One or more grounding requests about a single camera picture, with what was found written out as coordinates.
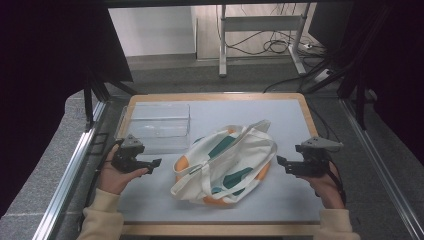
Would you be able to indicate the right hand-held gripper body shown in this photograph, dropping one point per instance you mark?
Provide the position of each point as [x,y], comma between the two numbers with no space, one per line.
[315,160]

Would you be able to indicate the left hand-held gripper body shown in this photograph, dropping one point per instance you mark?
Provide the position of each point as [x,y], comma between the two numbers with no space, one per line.
[126,156]

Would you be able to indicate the clear plastic box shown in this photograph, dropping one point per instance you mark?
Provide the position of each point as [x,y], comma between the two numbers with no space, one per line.
[160,126]

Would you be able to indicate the white canvas tote bag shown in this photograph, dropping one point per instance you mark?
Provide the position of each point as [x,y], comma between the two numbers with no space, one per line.
[233,160]

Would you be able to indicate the person's left hand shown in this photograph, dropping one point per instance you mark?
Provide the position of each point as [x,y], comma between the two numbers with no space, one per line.
[110,180]

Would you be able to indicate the person's right hand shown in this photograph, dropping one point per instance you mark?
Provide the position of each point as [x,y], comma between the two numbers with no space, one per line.
[328,190]

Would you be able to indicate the black metal stand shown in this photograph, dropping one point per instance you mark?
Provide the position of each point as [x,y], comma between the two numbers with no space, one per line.
[360,106]
[88,106]

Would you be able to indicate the white power strip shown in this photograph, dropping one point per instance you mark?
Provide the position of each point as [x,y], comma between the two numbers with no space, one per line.
[322,75]

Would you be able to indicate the black curtain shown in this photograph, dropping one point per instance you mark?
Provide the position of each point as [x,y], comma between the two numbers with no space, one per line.
[400,66]
[40,83]

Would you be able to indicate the aluminium rail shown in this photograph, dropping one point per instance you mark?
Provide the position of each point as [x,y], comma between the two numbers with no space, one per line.
[376,150]
[66,173]

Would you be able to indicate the white metal desk frame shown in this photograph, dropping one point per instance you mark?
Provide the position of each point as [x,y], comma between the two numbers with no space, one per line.
[260,23]

